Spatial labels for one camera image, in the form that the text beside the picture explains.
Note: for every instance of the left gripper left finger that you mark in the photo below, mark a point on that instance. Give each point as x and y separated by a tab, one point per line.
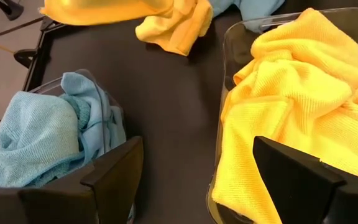
120	180

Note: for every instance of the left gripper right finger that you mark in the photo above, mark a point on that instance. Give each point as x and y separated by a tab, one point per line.
291	186

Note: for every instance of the yellow microfiber towel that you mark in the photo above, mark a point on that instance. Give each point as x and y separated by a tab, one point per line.
253	130
306	46
172	28

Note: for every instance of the clear plastic basket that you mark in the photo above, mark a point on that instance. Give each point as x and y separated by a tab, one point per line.
47	85
238	40

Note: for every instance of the bottom-right cloth pile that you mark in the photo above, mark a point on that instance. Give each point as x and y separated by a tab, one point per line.
250	7

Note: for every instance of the black metal table frame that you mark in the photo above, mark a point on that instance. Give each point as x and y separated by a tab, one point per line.
35	73

